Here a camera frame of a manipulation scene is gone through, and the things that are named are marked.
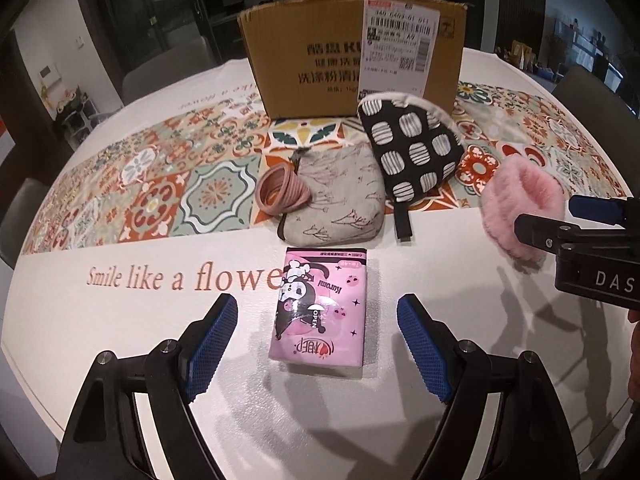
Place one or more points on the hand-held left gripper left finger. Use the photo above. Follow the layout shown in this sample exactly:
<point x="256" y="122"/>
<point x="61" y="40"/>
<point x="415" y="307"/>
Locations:
<point x="215" y="340"/>

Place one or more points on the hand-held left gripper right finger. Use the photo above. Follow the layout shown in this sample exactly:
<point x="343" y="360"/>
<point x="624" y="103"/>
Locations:
<point x="425" y="345"/>

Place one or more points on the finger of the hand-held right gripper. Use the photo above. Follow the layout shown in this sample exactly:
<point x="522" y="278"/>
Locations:
<point x="595" y="210"/>
<point x="542" y="232"/>

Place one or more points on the pink fluffy scrunchie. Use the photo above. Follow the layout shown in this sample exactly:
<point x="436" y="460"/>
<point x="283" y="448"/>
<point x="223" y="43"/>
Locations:
<point x="510" y="200"/>

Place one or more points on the pink cartoon tissue pack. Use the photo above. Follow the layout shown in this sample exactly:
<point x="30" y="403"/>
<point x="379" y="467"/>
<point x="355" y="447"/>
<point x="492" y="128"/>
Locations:
<point x="320" y="320"/>

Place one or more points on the black white-dotted pouch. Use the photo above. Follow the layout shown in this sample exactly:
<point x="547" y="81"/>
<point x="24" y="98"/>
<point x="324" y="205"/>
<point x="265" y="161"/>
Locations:
<point x="410" y="155"/>

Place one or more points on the grey fabric pouch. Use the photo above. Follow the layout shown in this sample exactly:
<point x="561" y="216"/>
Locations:
<point x="340" y="195"/>

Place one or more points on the brown cardboard box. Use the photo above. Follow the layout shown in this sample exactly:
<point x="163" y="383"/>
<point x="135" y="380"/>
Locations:
<point x="310" y="60"/>

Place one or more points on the person's right hand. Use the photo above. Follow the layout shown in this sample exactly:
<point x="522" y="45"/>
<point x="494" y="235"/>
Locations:
<point x="635" y="360"/>

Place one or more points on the grey dining chair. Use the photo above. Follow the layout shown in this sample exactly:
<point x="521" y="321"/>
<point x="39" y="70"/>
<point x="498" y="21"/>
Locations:
<point x="170" y="70"/>
<point x="595" y="90"/>
<point x="20" y="225"/>

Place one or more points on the white sideboard with packets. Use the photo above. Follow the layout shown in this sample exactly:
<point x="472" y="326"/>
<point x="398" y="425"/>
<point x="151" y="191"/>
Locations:
<point x="525" y="60"/>

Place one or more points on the small white shelf cart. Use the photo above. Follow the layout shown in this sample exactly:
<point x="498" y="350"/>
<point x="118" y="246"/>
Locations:
<point x="72" y="110"/>

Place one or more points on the dark sliding glass door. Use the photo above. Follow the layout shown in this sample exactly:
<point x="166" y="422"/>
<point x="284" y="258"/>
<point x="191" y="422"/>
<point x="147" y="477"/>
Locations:
<point x="150" y="10"/>

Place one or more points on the white wall control panel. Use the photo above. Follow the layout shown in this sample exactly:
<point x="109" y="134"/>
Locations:
<point x="48" y="74"/>

